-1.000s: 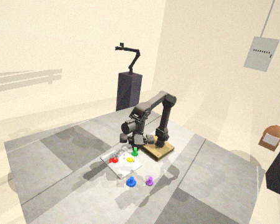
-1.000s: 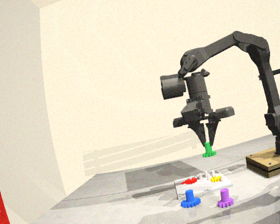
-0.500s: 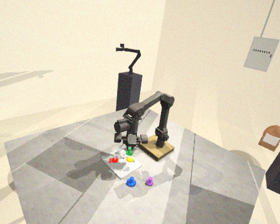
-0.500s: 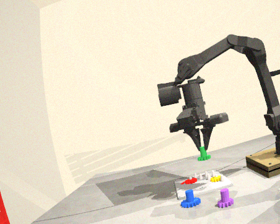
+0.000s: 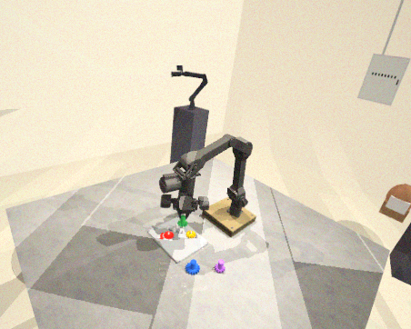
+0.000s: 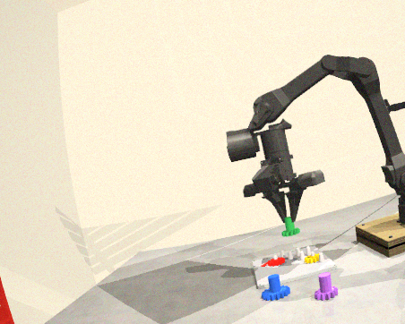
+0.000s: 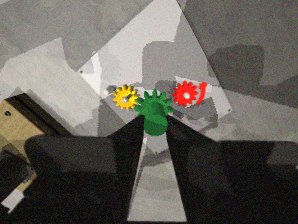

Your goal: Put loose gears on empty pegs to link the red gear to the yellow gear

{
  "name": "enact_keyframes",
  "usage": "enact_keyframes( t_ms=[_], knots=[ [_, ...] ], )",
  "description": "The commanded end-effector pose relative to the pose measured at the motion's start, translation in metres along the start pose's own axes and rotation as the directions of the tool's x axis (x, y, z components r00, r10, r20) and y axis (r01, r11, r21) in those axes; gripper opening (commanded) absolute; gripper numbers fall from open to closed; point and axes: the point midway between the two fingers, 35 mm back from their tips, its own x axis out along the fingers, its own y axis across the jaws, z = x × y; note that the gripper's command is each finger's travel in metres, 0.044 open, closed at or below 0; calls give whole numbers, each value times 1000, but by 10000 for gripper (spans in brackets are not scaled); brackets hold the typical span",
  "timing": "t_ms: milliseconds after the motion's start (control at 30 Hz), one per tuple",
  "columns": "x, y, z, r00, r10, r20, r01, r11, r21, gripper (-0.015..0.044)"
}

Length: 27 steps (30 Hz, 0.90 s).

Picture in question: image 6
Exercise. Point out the blue gear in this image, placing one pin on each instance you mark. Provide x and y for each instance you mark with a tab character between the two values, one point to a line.
275	291

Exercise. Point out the red gear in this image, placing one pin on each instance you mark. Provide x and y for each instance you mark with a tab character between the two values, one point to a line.
276	262

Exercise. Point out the green gear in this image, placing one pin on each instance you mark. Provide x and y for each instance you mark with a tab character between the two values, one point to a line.
290	227

